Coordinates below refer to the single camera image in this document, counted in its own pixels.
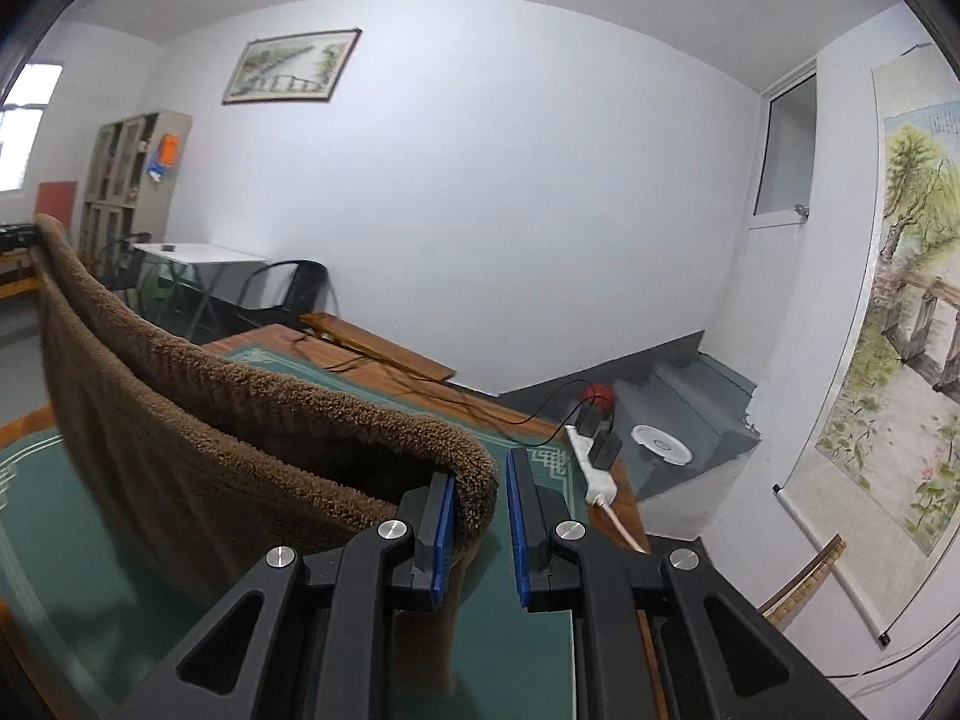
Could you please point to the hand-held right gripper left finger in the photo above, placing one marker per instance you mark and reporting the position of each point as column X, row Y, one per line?
column 444, row 540

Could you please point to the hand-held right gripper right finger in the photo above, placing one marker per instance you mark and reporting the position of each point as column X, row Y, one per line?
column 517, row 532

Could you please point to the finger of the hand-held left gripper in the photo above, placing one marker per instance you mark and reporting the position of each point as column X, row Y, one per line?
column 15, row 235

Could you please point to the brown fleece garment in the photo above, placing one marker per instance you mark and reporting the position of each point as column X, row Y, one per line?
column 225, row 427

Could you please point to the wooden armchair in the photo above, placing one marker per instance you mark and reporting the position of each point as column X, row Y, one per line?
column 11, row 285

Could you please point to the red board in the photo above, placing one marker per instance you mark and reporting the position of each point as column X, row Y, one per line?
column 56, row 202

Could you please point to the white power strip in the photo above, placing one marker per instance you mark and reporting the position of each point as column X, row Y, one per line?
column 600, row 491

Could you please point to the window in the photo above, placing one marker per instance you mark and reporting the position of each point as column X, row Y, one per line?
column 19, row 142

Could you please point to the large black power adapter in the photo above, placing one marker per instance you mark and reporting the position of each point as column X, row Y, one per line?
column 604, row 450

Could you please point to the grey glass-door cabinet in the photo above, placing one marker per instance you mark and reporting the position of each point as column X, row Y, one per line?
column 112, row 165

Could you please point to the small black power adapter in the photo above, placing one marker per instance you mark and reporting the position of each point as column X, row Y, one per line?
column 589, row 420

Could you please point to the red ball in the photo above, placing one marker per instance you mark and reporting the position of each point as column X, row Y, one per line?
column 600, row 392

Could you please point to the white round robot vacuum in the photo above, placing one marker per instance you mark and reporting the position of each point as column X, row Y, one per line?
column 664, row 444

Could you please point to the orange and blue packets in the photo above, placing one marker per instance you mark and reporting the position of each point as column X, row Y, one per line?
column 169, row 150

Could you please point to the white folding table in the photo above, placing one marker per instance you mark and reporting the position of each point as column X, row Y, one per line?
column 202, row 255

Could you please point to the wooden bench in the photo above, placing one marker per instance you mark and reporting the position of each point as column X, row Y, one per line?
column 375, row 345

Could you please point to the grey stairs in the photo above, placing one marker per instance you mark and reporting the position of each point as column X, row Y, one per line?
column 697, row 397

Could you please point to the bamboo pole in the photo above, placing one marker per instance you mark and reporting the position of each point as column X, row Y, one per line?
column 802, row 577

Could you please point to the black mesh-back chair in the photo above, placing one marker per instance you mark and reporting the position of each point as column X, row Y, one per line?
column 300, row 285

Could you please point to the framed landscape painting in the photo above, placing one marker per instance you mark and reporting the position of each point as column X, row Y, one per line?
column 292, row 64

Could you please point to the white door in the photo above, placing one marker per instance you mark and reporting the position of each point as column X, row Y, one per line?
column 772, row 277

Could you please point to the green table mat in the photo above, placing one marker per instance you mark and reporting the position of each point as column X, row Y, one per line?
column 90, row 615

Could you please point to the hanging scroll painting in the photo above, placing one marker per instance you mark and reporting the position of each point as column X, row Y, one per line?
column 900, row 390

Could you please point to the black metal frame chair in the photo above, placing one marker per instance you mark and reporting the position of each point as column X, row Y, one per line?
column 120, row 262

